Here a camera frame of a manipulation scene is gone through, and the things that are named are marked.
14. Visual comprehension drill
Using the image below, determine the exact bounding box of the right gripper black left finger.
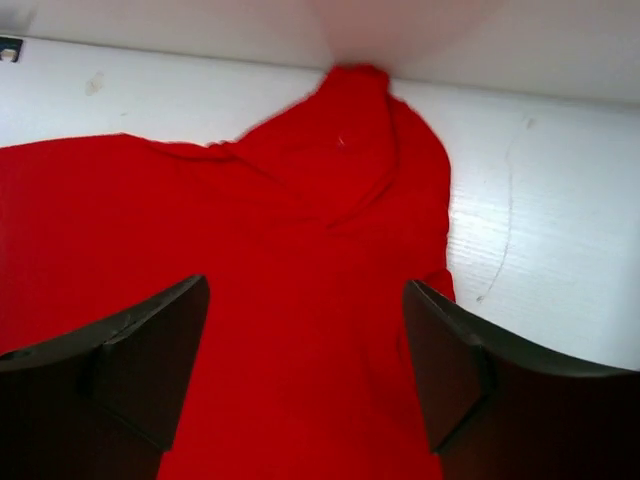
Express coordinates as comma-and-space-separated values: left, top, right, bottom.
1, 276, 209, 479

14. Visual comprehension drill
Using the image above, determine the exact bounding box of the red t shirt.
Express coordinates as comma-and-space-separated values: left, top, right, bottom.
1, 65, 454, 479

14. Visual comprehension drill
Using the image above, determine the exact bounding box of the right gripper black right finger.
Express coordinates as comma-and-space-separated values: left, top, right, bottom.
403, 281, 639, 480

